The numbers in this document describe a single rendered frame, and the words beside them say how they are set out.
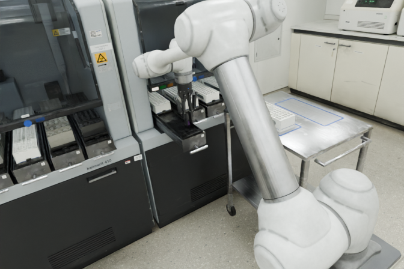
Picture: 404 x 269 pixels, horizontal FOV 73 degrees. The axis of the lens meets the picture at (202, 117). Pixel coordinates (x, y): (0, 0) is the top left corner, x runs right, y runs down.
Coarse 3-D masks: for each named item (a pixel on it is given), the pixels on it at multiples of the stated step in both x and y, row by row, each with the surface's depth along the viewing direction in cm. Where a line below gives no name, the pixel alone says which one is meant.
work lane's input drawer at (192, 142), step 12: (156, 120) 156; (168, 120) 154; (180, 120) 152; (168, 132) 145; (180, 132) 140; (192, 132) 136; (204, 132) 138; (180, 144) 135; (192, 144) 136; (204, 144) 140
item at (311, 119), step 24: (264, 96) 170; (288, 96) 167; (312, 120) 138; (336, 120) 136; (288, 144) 120; (312, 144) 118; (336, 144) 118; (360, 144) 122; (360, 168) 139; (240, 192) 172; (312, 192) 168
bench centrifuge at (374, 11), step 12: (348, 0) 282; (360, 0) 271; (372, 0) 262; (384, 0) 253; (396, 0) 246; (348, 12) 281; (360, 12) 271; (372, 12) 261; (384, 12) 252; (396, 12) 247; (348, 24) 285; (360, 24) 274; (372, 24) 264; (384, 24) 255; (396, 24) 254
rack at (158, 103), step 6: (150, 96) 172; (156, 96) 171; (162, 96) 170; (150, 102) 163; (156, 102) 162; (162, 102) 162; (168, 102) 161; (156, 108) 158; (162, 108) 161; (168, 108) 163
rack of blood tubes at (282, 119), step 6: (270, 108) 139; (276, 108) 140; (276, 114) 133; (282, 114) 132; (288, 114) 132; (294, 114) 131; (276, 120) 129; (282, 120) 127; (288, 120) 129; (294, 120) 131; (276, 126) 130; (282, 126) 128; (288, 126) 131; (294, 126) 133
